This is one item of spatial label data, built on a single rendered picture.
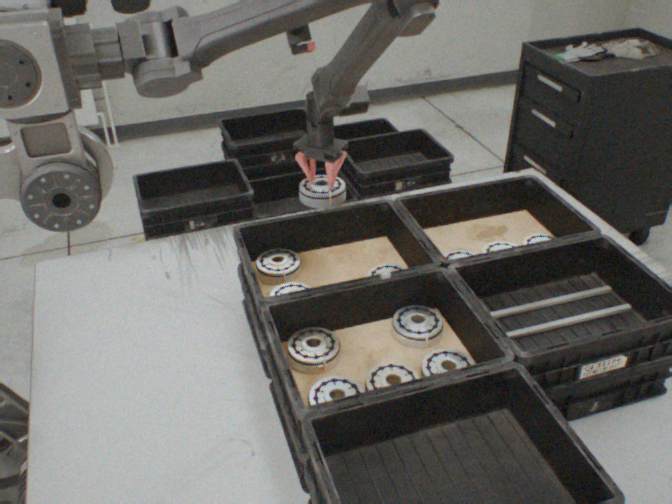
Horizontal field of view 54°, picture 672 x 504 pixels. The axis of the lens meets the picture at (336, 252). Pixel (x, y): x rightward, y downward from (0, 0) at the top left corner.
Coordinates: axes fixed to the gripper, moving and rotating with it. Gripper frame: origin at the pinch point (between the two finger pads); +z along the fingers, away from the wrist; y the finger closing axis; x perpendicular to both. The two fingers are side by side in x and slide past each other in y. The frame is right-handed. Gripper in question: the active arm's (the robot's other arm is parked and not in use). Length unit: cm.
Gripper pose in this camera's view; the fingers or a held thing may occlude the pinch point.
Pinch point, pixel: (321, 181)
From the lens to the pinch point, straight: 145.5
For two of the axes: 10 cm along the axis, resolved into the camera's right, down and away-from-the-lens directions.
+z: 0.1, 8.4, 5.4
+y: -9.0, -2.3, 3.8
